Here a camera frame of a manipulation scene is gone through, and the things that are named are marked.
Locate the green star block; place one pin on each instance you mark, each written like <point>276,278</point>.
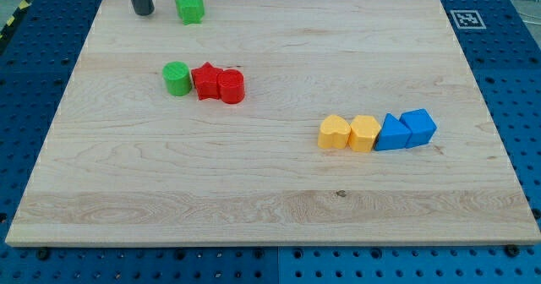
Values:
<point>190,11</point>

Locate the red star block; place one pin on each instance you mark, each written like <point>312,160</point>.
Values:
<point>205,81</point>

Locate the wooden board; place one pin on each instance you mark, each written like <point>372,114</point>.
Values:
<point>126,164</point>

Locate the green cylinder block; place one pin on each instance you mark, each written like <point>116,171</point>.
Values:
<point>177,78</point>

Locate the yellow black hazard tape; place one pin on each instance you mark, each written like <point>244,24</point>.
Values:
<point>15,19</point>

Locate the red cylinder block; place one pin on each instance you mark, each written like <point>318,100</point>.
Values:
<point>231,86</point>

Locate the yellow heart block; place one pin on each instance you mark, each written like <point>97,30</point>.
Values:
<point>334,132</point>

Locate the yellow hexagon block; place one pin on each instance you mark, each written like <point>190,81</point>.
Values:
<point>364,132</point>

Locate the blue triangle block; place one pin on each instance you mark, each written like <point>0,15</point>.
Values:
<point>393,134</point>

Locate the blue cube block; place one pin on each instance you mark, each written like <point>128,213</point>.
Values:
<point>421,125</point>

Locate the white fiducial marker tag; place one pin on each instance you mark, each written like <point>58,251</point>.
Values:
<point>467,19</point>

